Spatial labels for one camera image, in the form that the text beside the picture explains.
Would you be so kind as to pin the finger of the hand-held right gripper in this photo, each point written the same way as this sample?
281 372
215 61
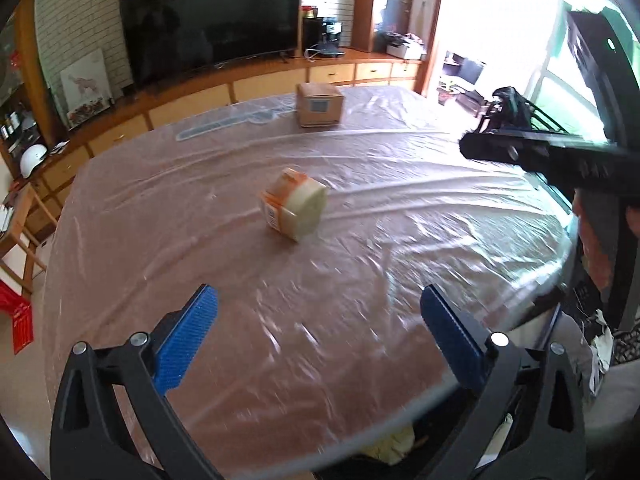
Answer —
500 149

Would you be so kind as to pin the wooden chair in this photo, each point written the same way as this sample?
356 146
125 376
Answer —
20 240

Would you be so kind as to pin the cream-lidded jar with orange label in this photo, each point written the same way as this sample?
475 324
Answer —
300 207

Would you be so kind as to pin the black flat television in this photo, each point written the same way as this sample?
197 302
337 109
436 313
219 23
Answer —
210 25

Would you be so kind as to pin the wooden display shelf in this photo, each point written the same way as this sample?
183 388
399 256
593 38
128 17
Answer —
15 110

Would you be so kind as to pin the black coffee machine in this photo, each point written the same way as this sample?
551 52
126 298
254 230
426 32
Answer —
322 35

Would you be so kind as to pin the cardboard box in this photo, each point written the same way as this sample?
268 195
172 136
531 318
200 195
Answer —
320 105

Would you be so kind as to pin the red crate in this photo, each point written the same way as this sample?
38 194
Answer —
17 320

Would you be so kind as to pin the black folding rack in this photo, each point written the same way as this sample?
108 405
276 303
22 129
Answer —
510 107

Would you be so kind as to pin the grey seat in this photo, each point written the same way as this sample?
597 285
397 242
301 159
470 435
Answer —
615 400

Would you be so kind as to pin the white printer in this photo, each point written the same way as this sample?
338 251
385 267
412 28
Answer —
405 50

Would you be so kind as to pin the white helmet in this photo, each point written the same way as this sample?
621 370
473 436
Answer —
32 160

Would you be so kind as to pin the white framed picture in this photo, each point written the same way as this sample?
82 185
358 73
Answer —
85 87

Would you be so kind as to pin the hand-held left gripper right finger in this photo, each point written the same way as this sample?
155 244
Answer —
452 337

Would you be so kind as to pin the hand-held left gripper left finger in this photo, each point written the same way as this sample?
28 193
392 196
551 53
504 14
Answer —
187 337

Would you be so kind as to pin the person's right hand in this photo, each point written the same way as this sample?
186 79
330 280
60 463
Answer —
585 225

